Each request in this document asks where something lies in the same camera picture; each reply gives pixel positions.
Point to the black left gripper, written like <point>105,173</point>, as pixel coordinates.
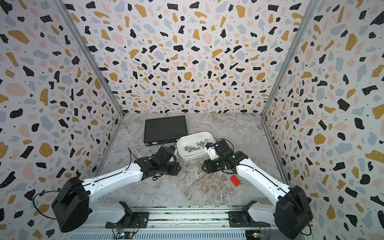
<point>175,170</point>

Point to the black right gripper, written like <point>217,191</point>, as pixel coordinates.
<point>208,168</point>

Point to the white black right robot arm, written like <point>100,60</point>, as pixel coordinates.
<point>289,211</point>

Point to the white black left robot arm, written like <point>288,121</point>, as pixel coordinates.
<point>76,205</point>

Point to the white plastic storage box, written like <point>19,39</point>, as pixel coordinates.
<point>193,140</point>

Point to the red plastic block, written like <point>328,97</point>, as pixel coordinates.
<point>235,181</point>

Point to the black ribbed tool case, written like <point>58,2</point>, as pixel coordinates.
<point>164,130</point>

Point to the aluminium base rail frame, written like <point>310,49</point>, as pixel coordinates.
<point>188,223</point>

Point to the aluminium corner post left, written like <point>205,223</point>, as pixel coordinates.
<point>66,17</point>

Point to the aluminium corner post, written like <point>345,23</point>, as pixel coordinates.
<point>294,47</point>
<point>66,17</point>

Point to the aluminium corner post right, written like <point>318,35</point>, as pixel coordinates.
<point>294,47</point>

